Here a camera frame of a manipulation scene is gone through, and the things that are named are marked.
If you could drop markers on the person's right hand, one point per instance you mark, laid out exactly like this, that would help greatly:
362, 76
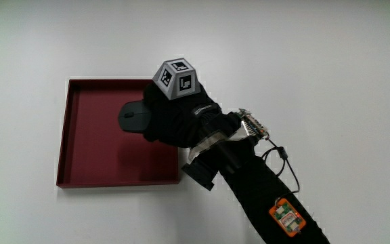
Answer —
178, 118

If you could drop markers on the orange sensor module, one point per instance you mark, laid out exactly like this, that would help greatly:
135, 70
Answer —
287, 217

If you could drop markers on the dark red square plate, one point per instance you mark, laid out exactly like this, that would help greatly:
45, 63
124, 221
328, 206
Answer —
97, 152

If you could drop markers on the person's right forearm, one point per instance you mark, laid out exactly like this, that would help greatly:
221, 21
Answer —
262, 183

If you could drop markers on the black computer mouse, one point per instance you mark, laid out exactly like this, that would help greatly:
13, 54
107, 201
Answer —
132, 117

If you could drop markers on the green circuit board on wrist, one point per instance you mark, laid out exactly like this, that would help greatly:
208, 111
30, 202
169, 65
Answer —
254, 124

